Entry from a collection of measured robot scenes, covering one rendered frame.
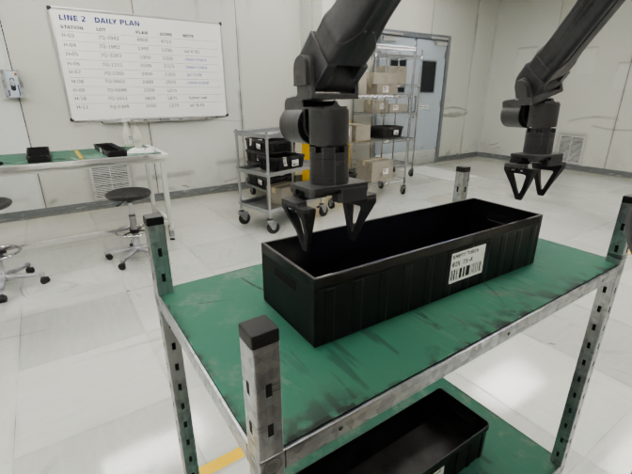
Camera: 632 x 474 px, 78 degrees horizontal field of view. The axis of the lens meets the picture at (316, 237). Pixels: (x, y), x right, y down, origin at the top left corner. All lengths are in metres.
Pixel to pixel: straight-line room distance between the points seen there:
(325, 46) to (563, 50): 0.50
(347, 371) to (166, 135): 4.92
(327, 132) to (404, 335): 0.33
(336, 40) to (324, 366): 0.42
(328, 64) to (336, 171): 0.14
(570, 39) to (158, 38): 4.80
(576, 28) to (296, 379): 0.73
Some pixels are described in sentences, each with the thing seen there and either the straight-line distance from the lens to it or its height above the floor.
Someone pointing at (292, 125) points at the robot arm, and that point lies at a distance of 0.62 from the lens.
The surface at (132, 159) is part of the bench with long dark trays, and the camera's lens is 3.66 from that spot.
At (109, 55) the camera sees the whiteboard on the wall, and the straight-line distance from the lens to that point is 5.20.
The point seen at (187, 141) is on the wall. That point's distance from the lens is 5.40.
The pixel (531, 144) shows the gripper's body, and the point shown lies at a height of 1.20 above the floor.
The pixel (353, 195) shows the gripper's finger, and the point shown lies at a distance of 0.58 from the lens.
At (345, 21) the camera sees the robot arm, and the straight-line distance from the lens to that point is 0.52.
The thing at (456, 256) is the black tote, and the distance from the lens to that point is 0.75.
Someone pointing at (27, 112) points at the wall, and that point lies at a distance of 5.16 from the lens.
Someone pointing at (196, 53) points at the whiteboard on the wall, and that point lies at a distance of 5.43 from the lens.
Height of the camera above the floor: 1.30
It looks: 20 degrees down
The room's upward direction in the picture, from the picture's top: straight up
